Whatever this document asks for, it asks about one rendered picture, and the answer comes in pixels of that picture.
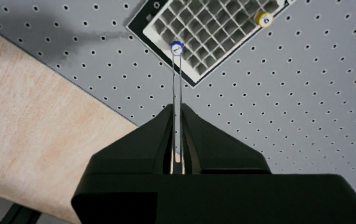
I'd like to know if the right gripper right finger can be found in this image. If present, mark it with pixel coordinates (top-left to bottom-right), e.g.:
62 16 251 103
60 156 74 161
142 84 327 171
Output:
182 103 272 174

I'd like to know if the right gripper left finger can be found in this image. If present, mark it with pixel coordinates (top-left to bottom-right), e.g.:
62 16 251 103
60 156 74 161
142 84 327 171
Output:
82 104 173 176

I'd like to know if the white grid rack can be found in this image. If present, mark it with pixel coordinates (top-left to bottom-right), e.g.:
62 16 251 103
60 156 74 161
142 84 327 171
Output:
143 0 291 82

